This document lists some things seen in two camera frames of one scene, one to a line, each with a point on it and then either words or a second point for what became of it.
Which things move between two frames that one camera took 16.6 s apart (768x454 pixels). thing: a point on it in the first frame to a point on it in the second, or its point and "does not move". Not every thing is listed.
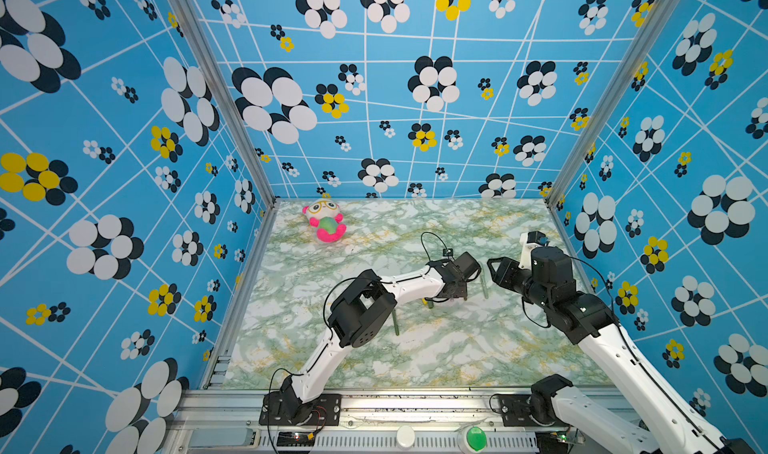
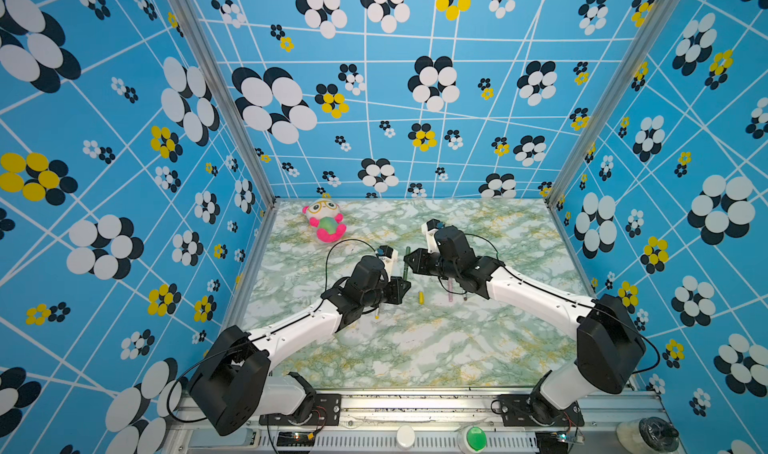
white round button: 405,437 does not move
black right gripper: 506,271 to 421,258
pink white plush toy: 324,214 does not move
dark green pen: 395,323 to 406,265
